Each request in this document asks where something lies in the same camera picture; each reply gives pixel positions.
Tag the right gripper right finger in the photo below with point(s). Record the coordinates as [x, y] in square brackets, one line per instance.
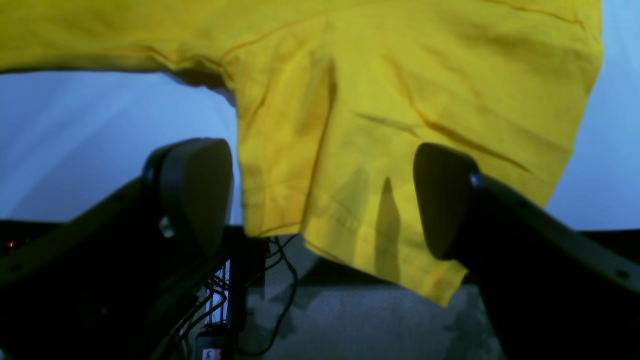
[550, 292]

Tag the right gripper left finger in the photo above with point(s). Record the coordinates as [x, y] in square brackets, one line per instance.
[112, 283]

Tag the yellow T-shirt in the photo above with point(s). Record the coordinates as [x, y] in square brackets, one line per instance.
[334, 97]

